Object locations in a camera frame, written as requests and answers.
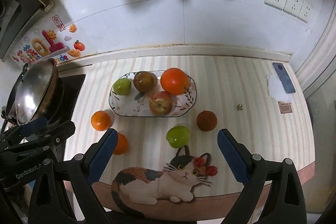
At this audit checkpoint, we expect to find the floral oval ceramic plate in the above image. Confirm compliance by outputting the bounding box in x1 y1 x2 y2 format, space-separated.
108 71 197 118

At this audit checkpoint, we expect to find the brownish red apple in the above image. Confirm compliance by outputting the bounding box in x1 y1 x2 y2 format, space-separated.
133 71 157 93

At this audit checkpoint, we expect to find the cherry tomato lower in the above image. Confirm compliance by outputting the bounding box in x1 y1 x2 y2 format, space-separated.
206 165 218 177

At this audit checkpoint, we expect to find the dark brownish orange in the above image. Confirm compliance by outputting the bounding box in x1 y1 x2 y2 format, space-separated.
197 110 218 132

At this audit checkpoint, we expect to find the small brown label card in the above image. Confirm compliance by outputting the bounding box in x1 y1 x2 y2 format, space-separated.
278 101 293 114

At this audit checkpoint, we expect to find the cherry tomato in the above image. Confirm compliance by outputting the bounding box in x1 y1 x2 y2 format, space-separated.
194 157 206 168
206 165 218 177

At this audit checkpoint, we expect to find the red yellow apple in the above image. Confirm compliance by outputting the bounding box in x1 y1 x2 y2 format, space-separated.
149 91 173 116

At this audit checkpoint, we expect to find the steel wok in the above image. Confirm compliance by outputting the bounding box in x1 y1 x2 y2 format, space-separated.
1 58 63 125

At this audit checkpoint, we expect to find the colourful wall sticker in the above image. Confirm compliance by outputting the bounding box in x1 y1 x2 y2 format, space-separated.
10 15 89 66

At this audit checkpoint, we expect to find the cherry tomato upper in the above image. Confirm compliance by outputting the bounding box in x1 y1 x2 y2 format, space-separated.
194 157 206 168

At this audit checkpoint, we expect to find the large bright orange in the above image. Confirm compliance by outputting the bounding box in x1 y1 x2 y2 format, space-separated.
160 68 190 96

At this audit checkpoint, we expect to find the white crumpled tissue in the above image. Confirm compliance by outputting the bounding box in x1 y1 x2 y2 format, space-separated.
267 75 294 103

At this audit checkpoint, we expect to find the small green fruit stem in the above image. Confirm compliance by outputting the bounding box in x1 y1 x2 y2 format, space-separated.
236 103 243 111

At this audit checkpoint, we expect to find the green apple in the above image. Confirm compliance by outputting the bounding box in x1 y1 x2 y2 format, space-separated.
166 126 191 148
113 78 131 96

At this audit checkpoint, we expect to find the white wall socket strip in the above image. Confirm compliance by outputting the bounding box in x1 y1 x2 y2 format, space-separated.
264 0 314 23

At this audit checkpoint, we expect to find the blue smartphone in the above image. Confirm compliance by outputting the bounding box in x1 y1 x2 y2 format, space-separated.
272 63 296 94

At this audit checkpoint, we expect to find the striped cat table mat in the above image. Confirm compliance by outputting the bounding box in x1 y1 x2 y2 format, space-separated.
64 56 315 221

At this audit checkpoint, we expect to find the small orange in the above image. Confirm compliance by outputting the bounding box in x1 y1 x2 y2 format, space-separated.
113 133 129 156
91 110 112 131

